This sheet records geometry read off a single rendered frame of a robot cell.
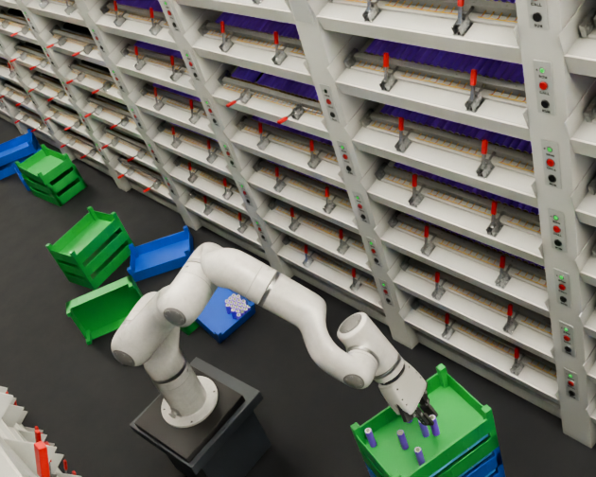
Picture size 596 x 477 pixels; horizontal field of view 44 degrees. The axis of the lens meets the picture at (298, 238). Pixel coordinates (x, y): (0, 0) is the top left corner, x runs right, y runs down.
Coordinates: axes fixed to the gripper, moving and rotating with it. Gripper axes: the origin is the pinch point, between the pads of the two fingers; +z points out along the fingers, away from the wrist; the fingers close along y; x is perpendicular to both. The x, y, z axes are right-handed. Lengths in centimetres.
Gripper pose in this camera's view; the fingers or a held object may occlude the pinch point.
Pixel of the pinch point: (427, 415)
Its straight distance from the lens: 184.6
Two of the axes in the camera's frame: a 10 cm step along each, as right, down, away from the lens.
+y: -4.8, 6.6, -5.8
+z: 6.0, 7.3, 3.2
